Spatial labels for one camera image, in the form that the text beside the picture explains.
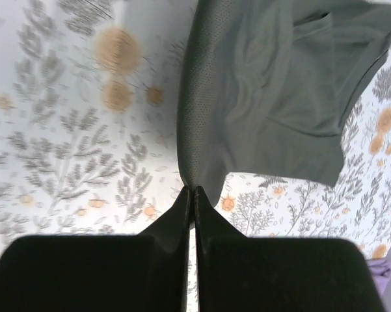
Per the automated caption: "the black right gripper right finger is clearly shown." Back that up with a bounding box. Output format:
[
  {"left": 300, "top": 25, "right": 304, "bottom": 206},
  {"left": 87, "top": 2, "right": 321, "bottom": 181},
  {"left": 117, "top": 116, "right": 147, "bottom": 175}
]
[{"left": 194, "top": 187, "right": 384, "bottom": 311}]

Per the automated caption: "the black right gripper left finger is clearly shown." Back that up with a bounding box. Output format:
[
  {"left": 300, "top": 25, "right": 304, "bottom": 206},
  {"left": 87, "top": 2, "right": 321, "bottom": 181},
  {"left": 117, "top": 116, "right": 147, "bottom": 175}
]
[{"left": 0, "top": 188, "right": 191, "bottom": 311}]

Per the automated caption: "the dark grey t shirt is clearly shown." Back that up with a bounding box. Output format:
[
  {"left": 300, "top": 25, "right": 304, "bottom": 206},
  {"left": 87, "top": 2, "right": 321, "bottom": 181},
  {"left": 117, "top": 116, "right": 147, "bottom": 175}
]
[{"left": 177, "top": 0, "right": 391, "bottom": 205}]

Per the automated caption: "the folded purple t shirt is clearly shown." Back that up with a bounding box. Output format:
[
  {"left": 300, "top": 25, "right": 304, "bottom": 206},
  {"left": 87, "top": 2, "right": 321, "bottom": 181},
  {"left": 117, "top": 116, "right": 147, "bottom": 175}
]
[{"left": 367, "top": 259, "right": 391, "bottom": 297}]

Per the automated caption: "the floral tablecloth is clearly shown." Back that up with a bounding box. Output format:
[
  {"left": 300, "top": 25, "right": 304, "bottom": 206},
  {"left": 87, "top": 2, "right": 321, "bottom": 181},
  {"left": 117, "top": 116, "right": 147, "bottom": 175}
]
[{"left": 0, "top": 1, "right": 391, "bottom": 311}]

